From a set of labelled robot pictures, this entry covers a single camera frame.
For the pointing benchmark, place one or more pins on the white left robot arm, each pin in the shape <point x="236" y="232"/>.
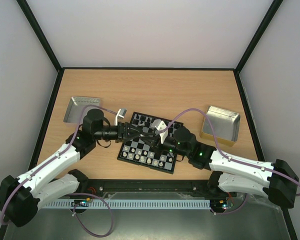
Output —
<point x="23" y="196"/>

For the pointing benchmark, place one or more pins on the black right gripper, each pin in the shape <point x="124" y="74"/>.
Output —
<point x="159" y="143"/>

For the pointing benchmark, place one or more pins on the light blue cable duct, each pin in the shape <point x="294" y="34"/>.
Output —
<point x="132" y="204"/>

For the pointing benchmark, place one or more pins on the pink metal tin box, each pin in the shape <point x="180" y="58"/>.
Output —
<point x="75" y="106"/>

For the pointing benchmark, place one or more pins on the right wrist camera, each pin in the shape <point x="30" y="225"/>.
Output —
<point x="161" y="128"/>

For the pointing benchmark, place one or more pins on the black silver chess board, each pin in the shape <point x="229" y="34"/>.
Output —
<point x="144" y="121"/>

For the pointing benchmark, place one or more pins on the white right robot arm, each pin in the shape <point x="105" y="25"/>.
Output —
<point x="273" y="180"/>

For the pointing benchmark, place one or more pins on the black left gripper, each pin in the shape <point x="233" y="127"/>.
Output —
<point x="123" y="132"/>

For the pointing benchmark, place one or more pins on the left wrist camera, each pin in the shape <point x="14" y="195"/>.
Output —
<point x="120" y="115"/>

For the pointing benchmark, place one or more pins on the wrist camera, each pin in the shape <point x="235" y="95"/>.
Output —
<point x="161" y="128"/>
<point x="120" y="115"/>

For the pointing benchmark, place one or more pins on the yellow metal tin box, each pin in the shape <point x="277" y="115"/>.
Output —
<point x="226" y="124"/>

